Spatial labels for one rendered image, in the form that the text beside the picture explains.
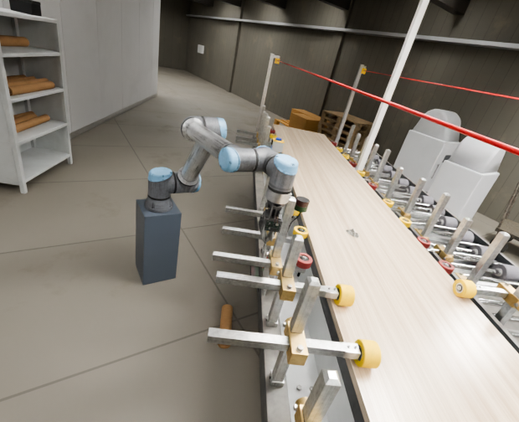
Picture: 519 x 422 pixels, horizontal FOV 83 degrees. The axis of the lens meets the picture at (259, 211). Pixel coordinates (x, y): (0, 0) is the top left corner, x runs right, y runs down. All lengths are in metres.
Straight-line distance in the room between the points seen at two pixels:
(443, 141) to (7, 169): 5.96
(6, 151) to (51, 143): 0.92
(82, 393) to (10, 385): 0.34
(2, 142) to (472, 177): 5.37
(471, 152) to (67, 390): 4.91
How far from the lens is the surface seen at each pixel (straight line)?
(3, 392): 2.10
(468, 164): 4.98
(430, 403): 1.14
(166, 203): 2.12
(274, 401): 1.16
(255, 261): 1.36
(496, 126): 6.49
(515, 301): 1.79
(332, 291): 1.18
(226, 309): 2.20
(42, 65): 4.25
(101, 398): 1.95
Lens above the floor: 1.68
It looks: 28 degrees down
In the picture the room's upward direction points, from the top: 13 degrees clockwise
